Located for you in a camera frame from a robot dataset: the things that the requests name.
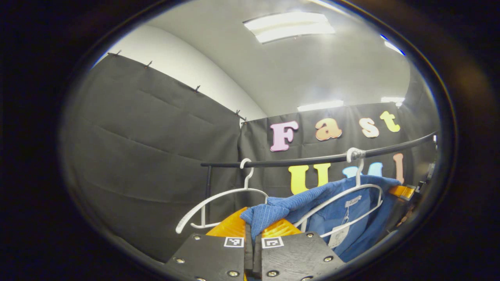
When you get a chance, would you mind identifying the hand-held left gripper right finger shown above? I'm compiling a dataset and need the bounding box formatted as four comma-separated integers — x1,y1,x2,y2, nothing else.
254,219,346,281

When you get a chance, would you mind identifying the large ceiling light panel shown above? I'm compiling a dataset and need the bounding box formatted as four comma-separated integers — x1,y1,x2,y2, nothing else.
243,11,336,44

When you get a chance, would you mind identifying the black clothes rack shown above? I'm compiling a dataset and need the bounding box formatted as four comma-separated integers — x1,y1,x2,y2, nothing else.
200,132,437,227

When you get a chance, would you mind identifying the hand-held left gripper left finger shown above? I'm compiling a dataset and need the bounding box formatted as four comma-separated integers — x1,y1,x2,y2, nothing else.
164,207,254,281

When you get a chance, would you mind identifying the white plastic hanger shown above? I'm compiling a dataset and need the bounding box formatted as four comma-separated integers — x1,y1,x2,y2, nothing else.
293,148,384,238
175,158,269,235

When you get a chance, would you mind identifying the long ceiling light strip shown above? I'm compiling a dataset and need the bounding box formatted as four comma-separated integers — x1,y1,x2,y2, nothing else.
297,100,345,112

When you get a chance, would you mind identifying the blue corduroy jacket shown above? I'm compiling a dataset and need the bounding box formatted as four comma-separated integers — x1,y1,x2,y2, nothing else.
240,175,403,263

